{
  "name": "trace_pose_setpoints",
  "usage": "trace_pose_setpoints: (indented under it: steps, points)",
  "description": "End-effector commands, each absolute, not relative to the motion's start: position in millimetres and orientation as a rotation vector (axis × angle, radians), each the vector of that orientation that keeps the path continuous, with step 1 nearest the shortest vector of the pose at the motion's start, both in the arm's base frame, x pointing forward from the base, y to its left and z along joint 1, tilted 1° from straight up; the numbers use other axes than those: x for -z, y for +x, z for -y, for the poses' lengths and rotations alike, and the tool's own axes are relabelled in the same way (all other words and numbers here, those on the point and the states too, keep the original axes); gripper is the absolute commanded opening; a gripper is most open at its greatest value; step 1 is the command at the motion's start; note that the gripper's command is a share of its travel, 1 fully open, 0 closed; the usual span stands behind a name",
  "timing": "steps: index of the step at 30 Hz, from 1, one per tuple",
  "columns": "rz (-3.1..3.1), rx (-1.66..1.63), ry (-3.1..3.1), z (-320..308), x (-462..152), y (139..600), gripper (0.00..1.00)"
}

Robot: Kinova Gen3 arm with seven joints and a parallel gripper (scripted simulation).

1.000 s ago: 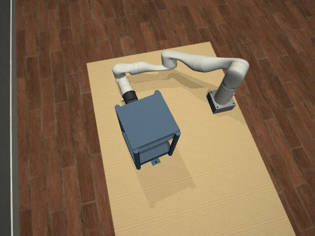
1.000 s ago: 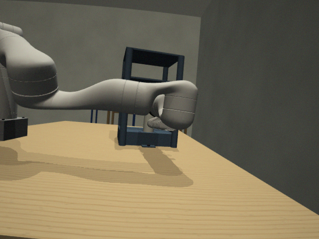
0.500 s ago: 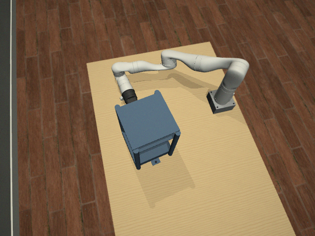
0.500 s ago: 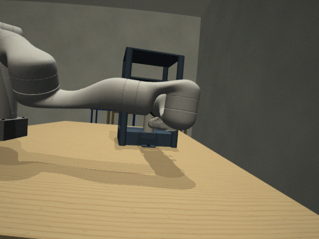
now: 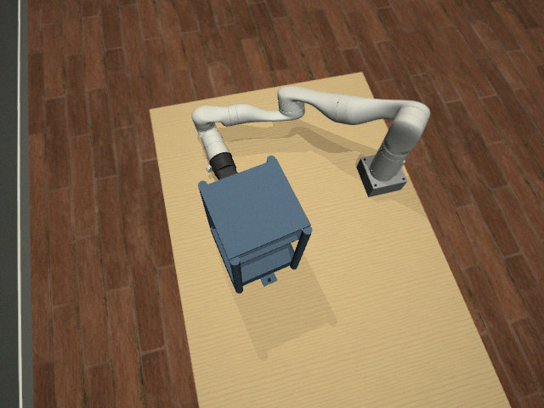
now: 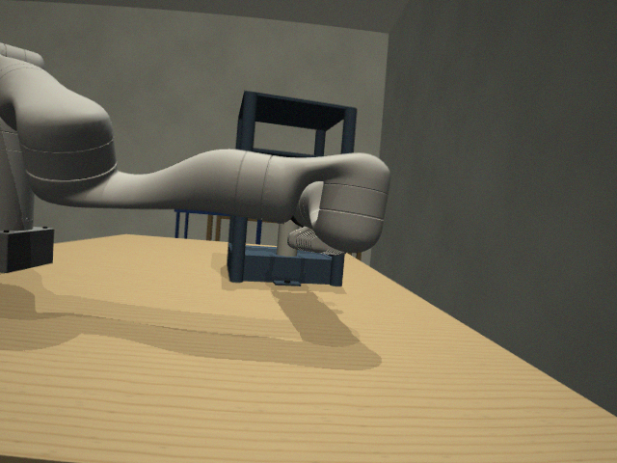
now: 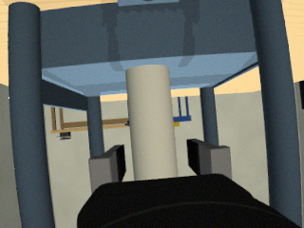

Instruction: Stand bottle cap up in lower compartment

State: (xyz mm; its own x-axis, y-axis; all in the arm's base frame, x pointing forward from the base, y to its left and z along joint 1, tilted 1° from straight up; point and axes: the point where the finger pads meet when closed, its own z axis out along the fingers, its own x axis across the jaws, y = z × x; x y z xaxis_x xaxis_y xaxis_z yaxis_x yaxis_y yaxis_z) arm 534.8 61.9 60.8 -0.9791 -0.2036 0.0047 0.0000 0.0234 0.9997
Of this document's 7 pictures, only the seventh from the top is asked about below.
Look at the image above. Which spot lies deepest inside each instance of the blue shelving unit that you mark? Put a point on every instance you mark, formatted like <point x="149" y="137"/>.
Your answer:
<point x="81" y="53"/>

